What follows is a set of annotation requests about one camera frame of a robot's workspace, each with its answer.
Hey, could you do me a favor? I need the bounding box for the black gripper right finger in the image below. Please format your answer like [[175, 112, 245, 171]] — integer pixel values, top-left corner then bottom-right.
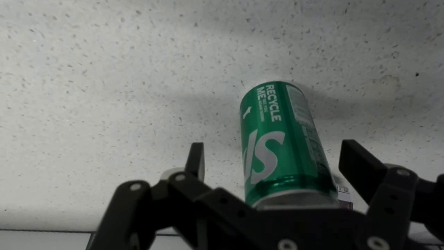
[[339, 139, 444, 250]]

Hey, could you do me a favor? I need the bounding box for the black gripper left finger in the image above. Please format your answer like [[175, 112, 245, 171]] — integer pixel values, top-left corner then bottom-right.
[[87, 142, 279, 250]]

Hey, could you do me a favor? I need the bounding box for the green soda can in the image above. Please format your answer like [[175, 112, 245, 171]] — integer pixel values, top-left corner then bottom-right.
[[239, 80, 340, 211]]

